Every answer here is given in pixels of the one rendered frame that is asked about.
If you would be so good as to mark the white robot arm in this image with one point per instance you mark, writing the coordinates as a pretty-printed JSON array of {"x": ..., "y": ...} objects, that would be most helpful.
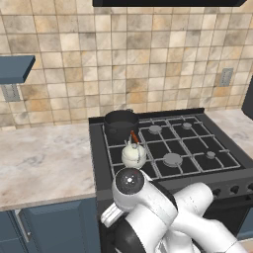
[{"x": 151, "y": 210}]

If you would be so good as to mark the dark saucepan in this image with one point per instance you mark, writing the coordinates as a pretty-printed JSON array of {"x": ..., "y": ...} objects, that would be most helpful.
[{"x": 120, "y": 123}]

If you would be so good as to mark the black gas stove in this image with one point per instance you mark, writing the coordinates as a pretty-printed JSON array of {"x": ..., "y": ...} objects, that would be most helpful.
[{"x": 184, "y": 148}]

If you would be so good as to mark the blue wall shelf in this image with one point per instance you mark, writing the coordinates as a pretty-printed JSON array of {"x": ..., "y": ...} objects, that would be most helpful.
[{"x": 15, "y": 67}]

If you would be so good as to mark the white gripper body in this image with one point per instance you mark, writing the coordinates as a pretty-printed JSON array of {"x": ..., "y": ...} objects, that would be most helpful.
[{"x": 111, "y": 215}]

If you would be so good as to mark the blue cupboard door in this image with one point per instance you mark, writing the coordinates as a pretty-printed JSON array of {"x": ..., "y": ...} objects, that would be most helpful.
[
  {"x": 7, "y": 234},
  {"x": 59, "y": 227}
]

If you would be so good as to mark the grey wall socket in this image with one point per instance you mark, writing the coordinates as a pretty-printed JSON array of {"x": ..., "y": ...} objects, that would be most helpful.
[
  {"x": 226, "y": 77},
  {"x": 11, "y": 93}
]

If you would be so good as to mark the black stove knob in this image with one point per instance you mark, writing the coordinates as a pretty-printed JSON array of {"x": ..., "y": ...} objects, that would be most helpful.
[
  {"x": 216, "y": 192},
  {"x": 234, "y": 189},
  {"x": 250, "y": 186}
]

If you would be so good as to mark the black range hood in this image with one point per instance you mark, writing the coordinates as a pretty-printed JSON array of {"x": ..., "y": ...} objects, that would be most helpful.
[{"x": 164, "y": 2}]

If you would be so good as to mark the dark appliance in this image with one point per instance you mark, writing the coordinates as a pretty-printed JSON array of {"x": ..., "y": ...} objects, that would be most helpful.
[{"x": 248, "y": 99}]

